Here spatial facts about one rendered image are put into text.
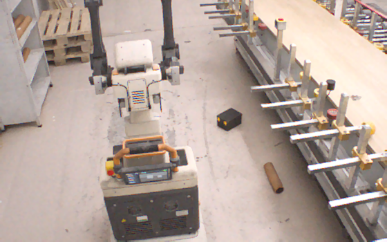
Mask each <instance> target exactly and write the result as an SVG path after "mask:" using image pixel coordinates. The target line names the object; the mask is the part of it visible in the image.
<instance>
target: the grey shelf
mask: <svg viewBox="0 0 387 242"><path fill-rule="evenodd" d="M31 7H32V9H31ZM32 13H33V14H32ZM20 14H22V15H24V17H26V16H30V17H31V18H32V21H31V22H30V23H29V25H28V27H27V29H25V30H24V32H23V35H22V36H20V38H19V41H18V39H17V34H16V32H15V26H14V24H13V23H14V22H13V20H12V17H14V18H15V19H16V18H17V17H18V15H20ZM33 15H34V18H33ZM7 20H8V21H7ZM38 23H39V22H38V20H37V14H36V12H35V6H34V1H33V0H2V1H1V0H0V126H1V131H2V132H4V131H6V128H4V127H3V126H4V125H10V124H19V123H24V122H33V121H37V125H38V127H42V123H41V120H40V118H39V114H40V112H41V106H42V103H43V102H44V99H45V97H46V91H47V89H48V85H49V84H50V87H53V83H52V80H51V76H50V71H49V67H48V63H47V59H46V54H45V50H44V46H43V45H44V44H43V41H42V38H41V33H40V29H39V25H38ZM8 25H9V26H8ZM11 26H12V27H11ZM35 26H36V27H35ZM9 27H10V28H9ZM36 28H37V29H36ZM9 29H10V30H9ZM10 32H11V34H10ZM37 34H38V35H37ZM11 35H12V37H11ZM38 36H39V37H38ZM38 38H39V39H38ZM12 39H13V40H12ZM39 42H40V43H39ZM24 48H30V52H29V54H28V58H27V60H26V62H25V64H24V60H23V57H22V52H23V49H24ZM42 55H43V56H42ZM17 57H18V58H17ZM43 57H44V58H43ZM18 59H19V60H18ZM44 64H45V65H46V66H45V65H44ZM46 71H47V73H46ZM47 74H48V75H47Z"/></svg>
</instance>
